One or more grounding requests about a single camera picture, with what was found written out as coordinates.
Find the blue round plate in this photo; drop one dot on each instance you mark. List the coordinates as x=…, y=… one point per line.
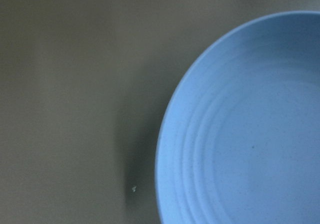
x=239, y=142

